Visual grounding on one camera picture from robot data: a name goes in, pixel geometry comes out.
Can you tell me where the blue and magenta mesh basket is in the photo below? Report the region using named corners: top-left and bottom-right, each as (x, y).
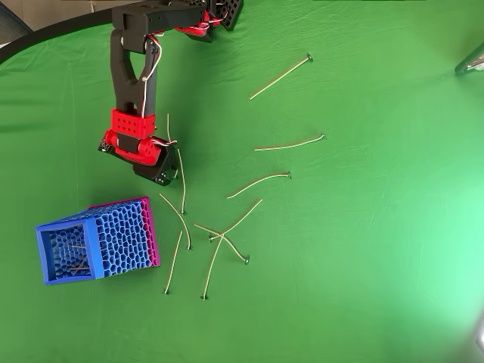
top-left (34, 195), bottom-right (160, 287)

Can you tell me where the green table cloth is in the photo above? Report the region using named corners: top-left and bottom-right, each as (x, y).
top-left (0, 0), bottom-right (484, 363)

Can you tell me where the dark office chair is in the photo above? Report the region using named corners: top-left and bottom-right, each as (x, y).
top-left (0, 4), bottom-right (36, 45)

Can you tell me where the silver metal pole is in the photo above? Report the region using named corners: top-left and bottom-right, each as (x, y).
top-left (453, 40), bottom-right (484, 75)

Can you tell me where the white forearm cable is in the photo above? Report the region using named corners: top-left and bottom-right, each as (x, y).
top-left (140, 36), bottom-right (163, 117)

